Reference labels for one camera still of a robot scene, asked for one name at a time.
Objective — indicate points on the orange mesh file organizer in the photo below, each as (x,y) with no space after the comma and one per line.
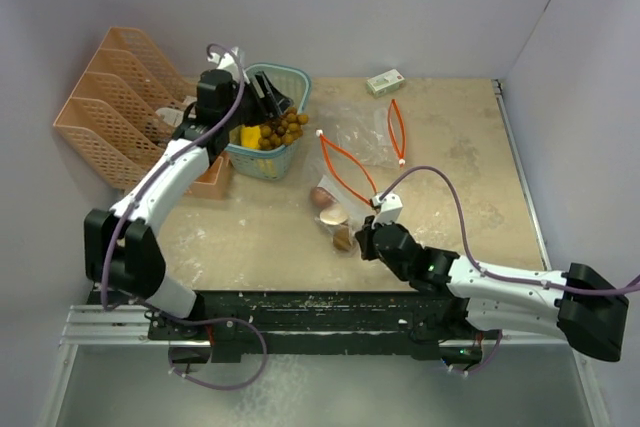
(113,116)

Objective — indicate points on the brown longan fruit cluster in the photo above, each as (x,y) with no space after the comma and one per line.
(283,131)

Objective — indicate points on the clear bag of mushrooms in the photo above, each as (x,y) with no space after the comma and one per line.
(329,166)

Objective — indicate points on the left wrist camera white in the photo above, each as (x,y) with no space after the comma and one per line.
(233,62)

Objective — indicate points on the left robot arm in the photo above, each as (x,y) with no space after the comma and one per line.
(121,250)

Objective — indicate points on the white papers in organizer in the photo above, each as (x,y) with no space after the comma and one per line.
(173,114)

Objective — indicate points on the brown fake mushroom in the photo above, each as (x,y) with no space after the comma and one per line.
(342,239)

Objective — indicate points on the small green white box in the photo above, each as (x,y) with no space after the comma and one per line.
(385,83)

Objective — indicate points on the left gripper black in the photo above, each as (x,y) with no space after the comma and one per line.
(276,102)

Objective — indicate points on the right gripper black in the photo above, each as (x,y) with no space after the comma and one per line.
(364,235)

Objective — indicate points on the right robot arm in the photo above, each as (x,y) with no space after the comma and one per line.
(578,305)

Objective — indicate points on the pink fake mushroom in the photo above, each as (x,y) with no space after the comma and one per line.
(321,198)

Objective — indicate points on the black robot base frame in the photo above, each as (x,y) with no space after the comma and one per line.
(233,324)

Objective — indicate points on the clear zip bag red seal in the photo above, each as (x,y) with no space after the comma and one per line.
(373,134)

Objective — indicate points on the beige fake mushroom slice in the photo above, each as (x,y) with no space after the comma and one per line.
(334,215)

